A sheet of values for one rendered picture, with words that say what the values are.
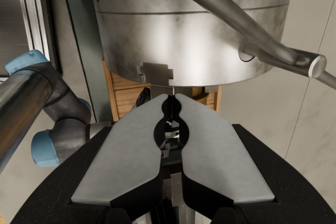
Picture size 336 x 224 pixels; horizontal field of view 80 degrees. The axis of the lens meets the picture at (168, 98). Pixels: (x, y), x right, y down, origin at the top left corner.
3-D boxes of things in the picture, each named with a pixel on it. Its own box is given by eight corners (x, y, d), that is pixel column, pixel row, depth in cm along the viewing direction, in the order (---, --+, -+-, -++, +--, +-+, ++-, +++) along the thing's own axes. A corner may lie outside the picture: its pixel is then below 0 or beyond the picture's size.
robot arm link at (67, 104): (74, 80, 52) (66, 99, 43) (98, 112, 58) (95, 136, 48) (47, 94, 52) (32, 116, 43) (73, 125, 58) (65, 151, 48)
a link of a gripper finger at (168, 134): (185, 123, 47) (149, 128, 46) (185, 116, 46) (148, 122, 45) (192, 135, 43) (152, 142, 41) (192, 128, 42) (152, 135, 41)
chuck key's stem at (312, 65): (242, 38, 28) (332, 59, 18) (235, 54, 28) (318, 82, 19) (231, 33, 27) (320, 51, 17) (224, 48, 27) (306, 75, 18)
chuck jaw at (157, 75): (169, 41, 37) (138, 61, 27) (196, 43, 35) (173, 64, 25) (171, 95, 42) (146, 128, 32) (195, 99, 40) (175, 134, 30)
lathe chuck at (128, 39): (87, 6, 43) (116, 21, 18) (210, -2, 54) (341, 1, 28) (96, 48, 47) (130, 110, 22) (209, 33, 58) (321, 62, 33)
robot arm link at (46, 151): (38, 121, 43) (22, 147, 36) (91, 114, 46) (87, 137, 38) (48, 149, 47) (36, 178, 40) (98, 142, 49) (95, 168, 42)
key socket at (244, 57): (247, 36, 28) (263, 40, 26) (236, 59, 29) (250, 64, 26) (231, 27, 26) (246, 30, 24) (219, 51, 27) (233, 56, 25)
